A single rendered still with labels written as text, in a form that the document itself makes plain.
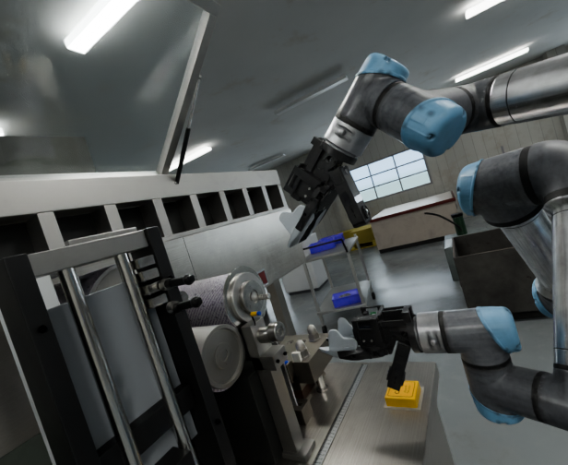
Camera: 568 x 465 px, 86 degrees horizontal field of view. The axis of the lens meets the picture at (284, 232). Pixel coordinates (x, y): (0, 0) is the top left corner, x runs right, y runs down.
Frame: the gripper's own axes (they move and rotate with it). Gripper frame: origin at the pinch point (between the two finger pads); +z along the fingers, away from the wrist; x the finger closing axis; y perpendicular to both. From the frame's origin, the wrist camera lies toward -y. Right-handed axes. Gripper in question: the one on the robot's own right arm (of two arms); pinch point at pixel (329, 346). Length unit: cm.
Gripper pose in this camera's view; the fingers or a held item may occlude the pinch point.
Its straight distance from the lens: 75.0
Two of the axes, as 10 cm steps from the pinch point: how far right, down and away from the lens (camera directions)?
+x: -4.9, 1.9, -8.5
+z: -8.2, 2.3, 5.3
